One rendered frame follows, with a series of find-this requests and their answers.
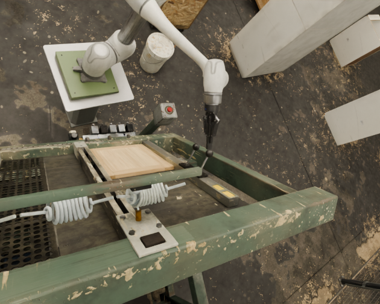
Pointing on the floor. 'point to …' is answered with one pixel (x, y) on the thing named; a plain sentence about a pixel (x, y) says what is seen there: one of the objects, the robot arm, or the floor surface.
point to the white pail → (156, 52)
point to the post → (149, 128)
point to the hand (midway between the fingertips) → (209, 142)
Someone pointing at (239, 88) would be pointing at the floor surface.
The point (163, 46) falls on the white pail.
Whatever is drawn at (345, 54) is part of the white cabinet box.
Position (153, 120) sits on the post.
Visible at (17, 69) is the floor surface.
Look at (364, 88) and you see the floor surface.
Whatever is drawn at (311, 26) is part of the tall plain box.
